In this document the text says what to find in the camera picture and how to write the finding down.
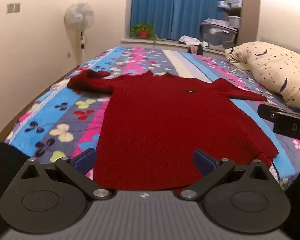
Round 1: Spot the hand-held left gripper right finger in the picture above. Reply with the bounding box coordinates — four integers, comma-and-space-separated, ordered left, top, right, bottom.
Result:
177, 149, 272, 202

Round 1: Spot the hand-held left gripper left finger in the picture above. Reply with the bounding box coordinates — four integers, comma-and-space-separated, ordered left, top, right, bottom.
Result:
20, 148, 113, 201

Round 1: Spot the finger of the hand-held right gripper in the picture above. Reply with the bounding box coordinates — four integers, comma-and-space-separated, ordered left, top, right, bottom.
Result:
257, 104, 300, 125

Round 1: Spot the red knit sweater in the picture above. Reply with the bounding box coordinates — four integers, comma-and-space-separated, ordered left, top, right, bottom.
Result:
67, 69, 279, 191

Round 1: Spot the white clothes pile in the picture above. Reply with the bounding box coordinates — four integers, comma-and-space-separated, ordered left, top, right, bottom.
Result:
179, 36, 201, 46

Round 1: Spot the star print cream pillow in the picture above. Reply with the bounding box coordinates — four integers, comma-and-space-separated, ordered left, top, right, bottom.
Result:
224, 41, 300, 109

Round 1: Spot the floral striped blanket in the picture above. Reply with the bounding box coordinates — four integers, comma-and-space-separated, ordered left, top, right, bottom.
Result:
4, 45, 300, 193

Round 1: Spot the clear plastic storage bin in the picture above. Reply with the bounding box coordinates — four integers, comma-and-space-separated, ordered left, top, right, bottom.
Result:
201, 20, 238, 50

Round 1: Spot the pink and black cloth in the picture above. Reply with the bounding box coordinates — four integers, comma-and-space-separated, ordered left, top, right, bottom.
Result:
189, 44, 203, 55

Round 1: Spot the small plastic box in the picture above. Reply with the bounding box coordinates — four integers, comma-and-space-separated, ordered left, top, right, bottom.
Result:
227, 16, 241, 28

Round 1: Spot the wooden shelf unit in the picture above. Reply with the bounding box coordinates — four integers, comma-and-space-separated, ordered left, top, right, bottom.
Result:
217, 0, 243, 44

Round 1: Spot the window sill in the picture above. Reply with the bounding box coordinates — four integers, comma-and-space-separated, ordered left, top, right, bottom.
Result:
120, 37, 232, 55

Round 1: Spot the blue curtain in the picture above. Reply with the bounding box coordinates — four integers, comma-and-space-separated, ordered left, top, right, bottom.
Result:
130, 0, 228, 41

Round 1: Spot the potted green plant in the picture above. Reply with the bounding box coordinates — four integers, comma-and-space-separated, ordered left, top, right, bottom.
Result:
129, 23, 159, 42

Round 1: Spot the white standing fan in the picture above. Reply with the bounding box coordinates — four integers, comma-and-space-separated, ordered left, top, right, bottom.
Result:
64, 2, 95, 67

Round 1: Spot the wall switch panel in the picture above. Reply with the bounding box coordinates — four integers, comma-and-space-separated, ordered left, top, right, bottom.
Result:
6, 3, 21, 14

